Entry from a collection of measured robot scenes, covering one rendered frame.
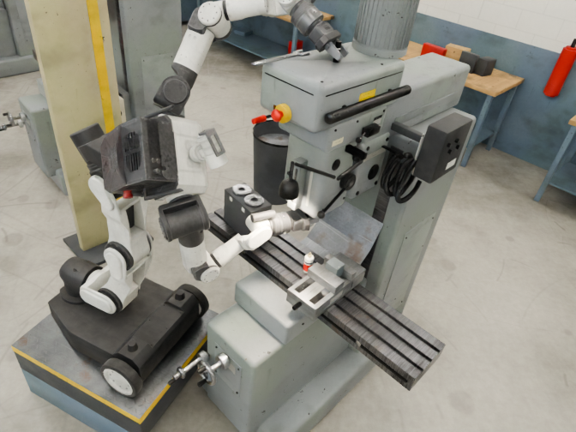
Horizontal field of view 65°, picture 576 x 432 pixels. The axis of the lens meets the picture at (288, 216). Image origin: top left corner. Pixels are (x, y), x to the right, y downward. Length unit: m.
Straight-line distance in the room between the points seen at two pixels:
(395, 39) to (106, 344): 1.77
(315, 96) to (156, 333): 1.39
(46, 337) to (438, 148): 2.04
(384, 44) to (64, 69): 1.92
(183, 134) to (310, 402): 1.57
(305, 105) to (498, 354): 2.43
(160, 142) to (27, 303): 2.12
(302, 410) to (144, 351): 0.86
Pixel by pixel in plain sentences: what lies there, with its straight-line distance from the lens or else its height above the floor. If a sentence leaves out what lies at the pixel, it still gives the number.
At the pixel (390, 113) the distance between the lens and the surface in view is 1.81.
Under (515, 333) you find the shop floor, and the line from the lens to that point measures 3.61.
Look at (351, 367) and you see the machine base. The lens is 2.71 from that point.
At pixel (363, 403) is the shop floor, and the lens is 2.84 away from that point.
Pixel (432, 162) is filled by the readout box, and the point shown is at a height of 1.60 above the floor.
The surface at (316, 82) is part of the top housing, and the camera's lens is 1.38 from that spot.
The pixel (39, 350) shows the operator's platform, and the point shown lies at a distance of 2.60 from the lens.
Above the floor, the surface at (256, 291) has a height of 0.88.
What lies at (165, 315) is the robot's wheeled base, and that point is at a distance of 2.34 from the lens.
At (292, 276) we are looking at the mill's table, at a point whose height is 0.96.
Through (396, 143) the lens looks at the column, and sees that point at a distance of 1.97.
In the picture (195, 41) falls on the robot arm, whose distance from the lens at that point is 1.63.
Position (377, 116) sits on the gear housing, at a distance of 1.71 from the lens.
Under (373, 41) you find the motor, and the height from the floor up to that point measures 1.94.
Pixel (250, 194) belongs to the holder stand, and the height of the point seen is 1.15.
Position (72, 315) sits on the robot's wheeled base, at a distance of 2.46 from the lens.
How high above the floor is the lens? 2.36
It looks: 37 degrees down
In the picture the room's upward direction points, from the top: 7 degrees clockwise
